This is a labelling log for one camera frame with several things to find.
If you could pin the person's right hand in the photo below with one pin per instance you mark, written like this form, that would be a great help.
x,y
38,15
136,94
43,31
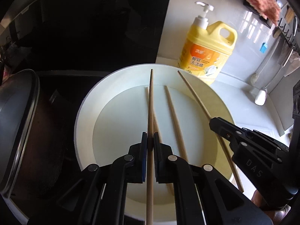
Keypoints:
x,y
257,198

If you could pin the metal spatula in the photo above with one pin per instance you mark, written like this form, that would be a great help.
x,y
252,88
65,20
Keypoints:
x,y
260,96

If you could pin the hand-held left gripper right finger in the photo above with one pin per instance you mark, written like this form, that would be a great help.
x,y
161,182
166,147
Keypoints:
x,y
156,157

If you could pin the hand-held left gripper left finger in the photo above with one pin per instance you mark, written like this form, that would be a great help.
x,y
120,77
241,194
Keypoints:
x,y
143,157

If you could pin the white bottle brush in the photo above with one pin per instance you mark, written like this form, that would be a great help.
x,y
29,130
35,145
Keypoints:
x,y
254,77

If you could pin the metal pot lid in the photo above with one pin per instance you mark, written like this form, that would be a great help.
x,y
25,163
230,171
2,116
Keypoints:
x,y
14,121

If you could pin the white round bowl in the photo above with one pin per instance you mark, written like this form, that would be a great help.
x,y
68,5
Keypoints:
x,y
117,121

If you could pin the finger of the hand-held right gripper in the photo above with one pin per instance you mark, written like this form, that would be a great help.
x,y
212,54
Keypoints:
x,y
225,129

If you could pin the long wooden chopstick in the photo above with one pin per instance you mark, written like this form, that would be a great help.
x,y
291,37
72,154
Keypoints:
x,y
174,119
196,100
156,126
151,103

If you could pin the yellow dish soap pump bottle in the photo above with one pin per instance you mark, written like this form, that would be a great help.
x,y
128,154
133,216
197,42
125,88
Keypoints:
x,y
204,51

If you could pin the black wok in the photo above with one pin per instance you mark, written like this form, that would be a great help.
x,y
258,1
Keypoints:
x,y
51,133

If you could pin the white cloth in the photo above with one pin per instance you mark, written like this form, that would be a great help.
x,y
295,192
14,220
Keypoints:
x,y
294,62

